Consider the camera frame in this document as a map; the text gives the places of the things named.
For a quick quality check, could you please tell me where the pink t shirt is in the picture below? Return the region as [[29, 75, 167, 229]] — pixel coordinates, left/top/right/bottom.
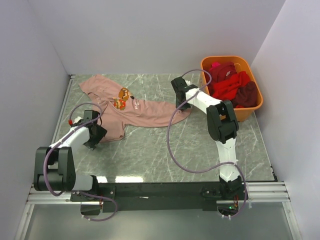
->
[[79, 74, 176, 143]]

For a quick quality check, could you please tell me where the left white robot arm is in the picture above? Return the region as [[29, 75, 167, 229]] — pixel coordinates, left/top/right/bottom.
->
[[33, 110, 107, 201]]

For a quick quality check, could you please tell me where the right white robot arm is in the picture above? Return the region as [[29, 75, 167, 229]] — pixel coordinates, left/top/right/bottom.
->
[[171, 76, 243, 200]]

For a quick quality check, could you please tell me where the orange plastic basket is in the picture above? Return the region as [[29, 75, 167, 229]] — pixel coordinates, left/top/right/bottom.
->
[[200, 55, 263, 122]]

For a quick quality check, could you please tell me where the magenta garment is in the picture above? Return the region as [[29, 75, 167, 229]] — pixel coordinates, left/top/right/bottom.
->
[[210, 62, 221, 71]]

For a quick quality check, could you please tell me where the dark red t shirt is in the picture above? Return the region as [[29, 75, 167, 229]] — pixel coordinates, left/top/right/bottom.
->
[[208, 61, 237, 85]]

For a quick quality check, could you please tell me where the bright red t shirt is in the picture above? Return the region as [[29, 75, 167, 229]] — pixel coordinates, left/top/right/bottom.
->
[[212, 71, 251, 101]]

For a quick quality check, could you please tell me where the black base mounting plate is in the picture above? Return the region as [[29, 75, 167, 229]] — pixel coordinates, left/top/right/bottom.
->
[[69, 181, 251, 216]]

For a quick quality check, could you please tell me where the maroon t shirt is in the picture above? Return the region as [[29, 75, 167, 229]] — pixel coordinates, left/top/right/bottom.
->
[[231, 81, 258, 108]]

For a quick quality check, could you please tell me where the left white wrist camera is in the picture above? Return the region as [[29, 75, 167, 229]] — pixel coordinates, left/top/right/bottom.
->
[[68, 116, 82, 126]]

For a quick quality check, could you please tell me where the aluminium extrusion rail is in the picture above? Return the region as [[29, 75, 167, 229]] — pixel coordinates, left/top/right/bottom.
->
[[26, 182, 291, 205]]

